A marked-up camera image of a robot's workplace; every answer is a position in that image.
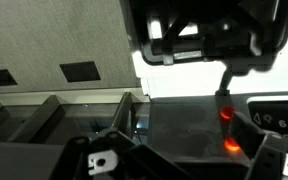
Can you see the grey toy stove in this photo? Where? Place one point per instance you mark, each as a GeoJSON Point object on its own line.
{"type": "Point", "coordinates": [184, 80]}

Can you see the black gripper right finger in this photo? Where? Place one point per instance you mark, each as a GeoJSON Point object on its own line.
{"type": "Point", "coordinates": [270, 150]}

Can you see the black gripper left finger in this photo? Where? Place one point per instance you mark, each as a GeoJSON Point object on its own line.
{"type": "Point", "coordinates": [117, 160]}

